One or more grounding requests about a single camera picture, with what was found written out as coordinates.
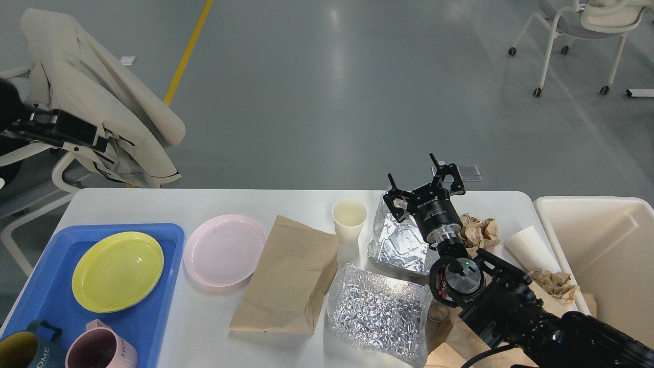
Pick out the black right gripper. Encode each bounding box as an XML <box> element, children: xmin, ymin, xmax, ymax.
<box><xmin>383</xmin><ymin>153</ymin><xmax>466</xmax><ymax>244</ymax></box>

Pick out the white paper cup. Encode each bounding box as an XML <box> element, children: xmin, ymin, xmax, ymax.
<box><xmin>504</xmin><ymin>226</ymin><xmax>562</xmax><ymax>272</ymax></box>
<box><xmin>332</xmin><ymin>198</ymin><xmax>367</xmax><ymax>245</ymax></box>

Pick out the pink plate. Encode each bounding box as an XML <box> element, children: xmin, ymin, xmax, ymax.
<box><xmin>183</xmin><ymin>214</ymin><xmax>266</xmax><ymax>287</ymax></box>

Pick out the pink mug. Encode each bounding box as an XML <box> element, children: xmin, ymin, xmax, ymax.
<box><xmin>65</xmin><ymin>319</ymin><xmax>138</xmax><ymax>367</ymax></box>

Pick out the dark green mug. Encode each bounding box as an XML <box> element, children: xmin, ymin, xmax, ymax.
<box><xmin>1</xmin><ymin>319</ymin><xmax>67</xmax><ymax>367</ymax></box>

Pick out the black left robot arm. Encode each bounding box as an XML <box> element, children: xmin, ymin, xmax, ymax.
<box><xmin>1</xmin><ymin>79</ymin><xmax>108</xmax><ymax>153</ymax></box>

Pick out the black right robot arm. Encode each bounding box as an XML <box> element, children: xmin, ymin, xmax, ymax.
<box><xmin>383</xmin><ymin>154</ymin><xmax>653</xmax><ymax>367</ymax></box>

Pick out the aluminium foil tray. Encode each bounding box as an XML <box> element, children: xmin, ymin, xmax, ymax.
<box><xmin>367</xmin><ymin>197</ymin><xmax>439</xmax><ymax>277</ymax></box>

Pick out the crumpled brown paper ball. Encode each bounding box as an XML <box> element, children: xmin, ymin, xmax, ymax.
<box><xmin>458</xmin><ymin>213</ymin><xmax>501</xmax><ymax>258</ymax></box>

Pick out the red foil wrapped glass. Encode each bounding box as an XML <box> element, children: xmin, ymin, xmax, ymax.
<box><xmin>428</xmin><ymin>259</ymin><xmax>459</xmax><ymax>320</ymax></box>

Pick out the crumpled foil tray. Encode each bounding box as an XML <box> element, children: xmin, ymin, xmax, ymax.
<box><xmin>325</xmin><ymin>263</ymin><xmax>433</xmax><ymax>367</ymax></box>

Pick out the large brown paper sheet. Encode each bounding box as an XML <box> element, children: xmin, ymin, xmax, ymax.
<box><xmin>427</xmin><ymin>281</ymin><xmax>597</xmax><ymax>367</ymax></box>

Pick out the small crumpled brown paper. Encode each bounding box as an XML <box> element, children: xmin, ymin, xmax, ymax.
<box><xmin>527</xmin><ymin>269</ymin><xmax>580</xmax><ymax>305</ymax></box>

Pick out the brown paper bag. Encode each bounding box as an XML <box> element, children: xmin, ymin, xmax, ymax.
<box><xmin>229</xmin><ymin>215</ymin><xmax>338</xmax><ymax>334</ymax></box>

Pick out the cream plastic bin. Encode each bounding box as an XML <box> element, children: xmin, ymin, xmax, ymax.
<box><xmin>533</xmin><ymin>196</ymin><xmax>653</xmax><ymax>347</ymax></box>

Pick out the white table leg base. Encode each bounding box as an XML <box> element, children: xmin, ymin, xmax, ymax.
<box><xmin>626</xmin><ymin>88</ymin><xmax>654</xmax><ymax>98</ymax></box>

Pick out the white chair with castors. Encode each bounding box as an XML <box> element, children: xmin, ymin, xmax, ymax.
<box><xmin>507</xmin><ymin>1</ymin><xmax>652</xmax><ymax>97</ymax></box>

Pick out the yellow plate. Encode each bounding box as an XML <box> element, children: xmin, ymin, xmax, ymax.
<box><xmin>72</xmin><ymin>231</ymin><xmax>165</xmax><ymax>314</ymax></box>

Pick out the beige jacket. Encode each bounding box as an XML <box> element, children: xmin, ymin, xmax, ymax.
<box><xmin>20</xmin><ymin>8</ymin><xmax>186</xmax><ymax>187</ymax></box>

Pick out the blue plastic tray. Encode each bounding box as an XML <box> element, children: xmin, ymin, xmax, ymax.
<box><xmin>2</xmin><ymin>223</ymin><xmax>184</xmax><ymax>367</ymax></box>

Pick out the white office chair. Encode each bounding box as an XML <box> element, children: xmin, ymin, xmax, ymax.
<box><xmin>0</xmin><ymin>65</ymin><xmax>128</xmax><ymax>278</ymax></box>

